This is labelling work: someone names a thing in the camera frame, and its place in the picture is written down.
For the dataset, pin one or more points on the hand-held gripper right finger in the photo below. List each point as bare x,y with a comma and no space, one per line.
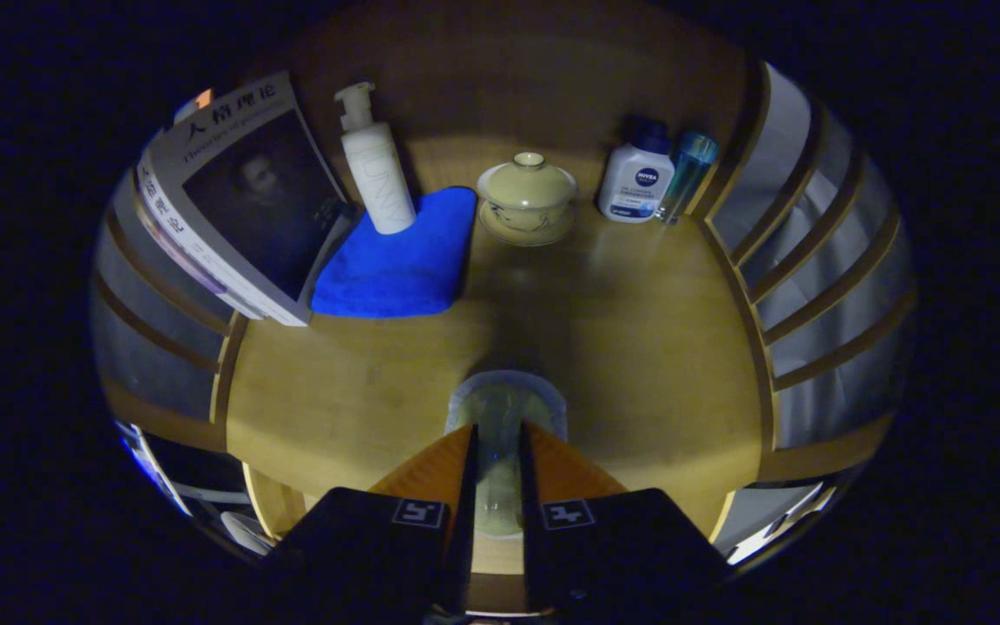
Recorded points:
530,521

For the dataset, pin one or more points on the slim teal bottle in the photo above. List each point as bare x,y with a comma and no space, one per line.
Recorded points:
687,174

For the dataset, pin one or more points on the folded blue cloth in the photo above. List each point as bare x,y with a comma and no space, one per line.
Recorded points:
396,269

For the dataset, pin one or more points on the wooden cabinet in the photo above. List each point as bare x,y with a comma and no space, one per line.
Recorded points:
509,78

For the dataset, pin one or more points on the beige lidded teacup with saucer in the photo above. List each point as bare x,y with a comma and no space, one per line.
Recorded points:
526,195

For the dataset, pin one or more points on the thin purple book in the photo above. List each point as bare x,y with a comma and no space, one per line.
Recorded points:
192,271

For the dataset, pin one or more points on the white pump bottle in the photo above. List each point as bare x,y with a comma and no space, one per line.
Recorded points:
383,182

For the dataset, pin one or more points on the white lotion bottle blue cap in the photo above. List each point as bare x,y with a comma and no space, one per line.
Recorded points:
634,187

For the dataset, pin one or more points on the wooden countertop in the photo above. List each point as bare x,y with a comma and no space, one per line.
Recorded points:
621,347

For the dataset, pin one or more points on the thick white book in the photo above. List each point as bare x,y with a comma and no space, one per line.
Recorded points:
248,200

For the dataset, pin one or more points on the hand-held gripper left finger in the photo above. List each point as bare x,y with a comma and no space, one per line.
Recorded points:
463,521

